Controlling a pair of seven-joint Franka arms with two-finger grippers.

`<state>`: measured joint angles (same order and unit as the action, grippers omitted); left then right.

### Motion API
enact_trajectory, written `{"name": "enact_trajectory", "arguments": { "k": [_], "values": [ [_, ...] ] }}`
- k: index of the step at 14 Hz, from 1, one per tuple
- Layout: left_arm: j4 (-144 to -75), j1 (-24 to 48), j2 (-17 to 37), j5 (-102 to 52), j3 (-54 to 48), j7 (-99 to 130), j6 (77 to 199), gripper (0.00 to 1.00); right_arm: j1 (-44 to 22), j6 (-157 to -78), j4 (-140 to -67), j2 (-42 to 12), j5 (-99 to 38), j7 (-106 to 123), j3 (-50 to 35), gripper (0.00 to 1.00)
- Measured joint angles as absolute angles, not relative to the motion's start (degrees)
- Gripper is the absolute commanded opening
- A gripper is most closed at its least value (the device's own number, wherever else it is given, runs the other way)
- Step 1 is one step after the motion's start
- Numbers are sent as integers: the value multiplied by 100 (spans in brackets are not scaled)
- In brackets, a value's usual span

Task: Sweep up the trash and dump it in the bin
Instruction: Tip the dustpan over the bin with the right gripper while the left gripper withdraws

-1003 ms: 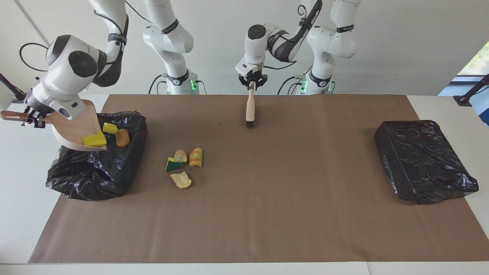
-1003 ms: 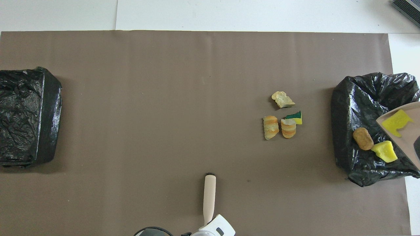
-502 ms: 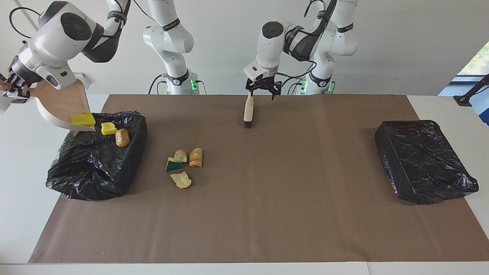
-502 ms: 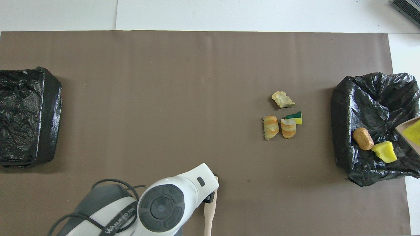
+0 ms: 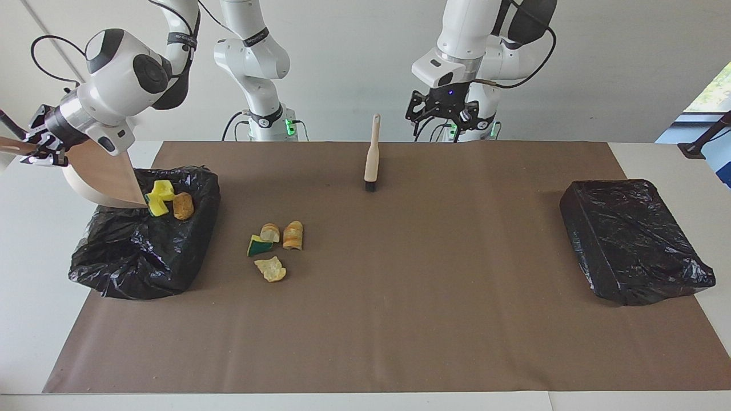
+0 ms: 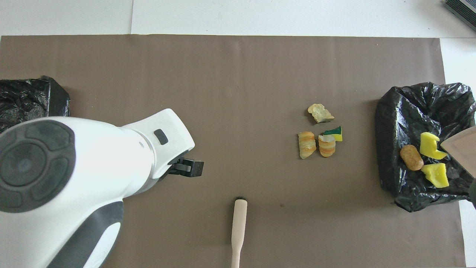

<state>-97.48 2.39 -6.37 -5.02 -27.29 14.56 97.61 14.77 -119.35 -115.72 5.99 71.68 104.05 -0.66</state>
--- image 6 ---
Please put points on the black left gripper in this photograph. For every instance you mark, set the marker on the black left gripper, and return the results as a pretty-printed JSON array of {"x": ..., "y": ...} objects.
[{"x": 180, "y": 173}]

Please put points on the beige hand brush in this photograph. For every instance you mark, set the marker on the beige hand brush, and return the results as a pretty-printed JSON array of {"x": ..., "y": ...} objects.
[{"x": 239, "y": 219}]

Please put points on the green and yellow sponge piece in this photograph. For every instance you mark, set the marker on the green and yellow sponge piece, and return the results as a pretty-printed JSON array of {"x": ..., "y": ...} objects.
[{"x": 335, "y": 133}]

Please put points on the notched yellow sponge piece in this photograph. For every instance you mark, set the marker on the notched yellow sponge piece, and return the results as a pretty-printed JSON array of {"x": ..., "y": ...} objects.
[{"x": 429, "y": 143}]

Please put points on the beige plastic dustpan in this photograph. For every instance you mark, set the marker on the beige plastic dustpan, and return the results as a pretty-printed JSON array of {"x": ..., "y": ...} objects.
[{"x": 463, "y": 150}]

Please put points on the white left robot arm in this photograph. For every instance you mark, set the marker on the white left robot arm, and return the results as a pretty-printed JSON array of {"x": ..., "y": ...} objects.
[{"x": 104, "y": 156}]

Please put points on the black bag-lined bin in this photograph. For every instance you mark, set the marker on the black bag-lined bin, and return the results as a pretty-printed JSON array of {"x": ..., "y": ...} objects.
[
  {"x": 394, "y": 123},
  {"x": 55, "y": 96}
]

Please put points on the brown paper table mat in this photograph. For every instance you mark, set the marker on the brown paper table mat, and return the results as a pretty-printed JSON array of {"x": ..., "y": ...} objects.
[{"x": 260, "y": 93}]

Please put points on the dark ribbed device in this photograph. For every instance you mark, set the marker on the dark ribbed device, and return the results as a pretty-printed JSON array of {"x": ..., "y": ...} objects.
[{"x": 465, "y": 9}]

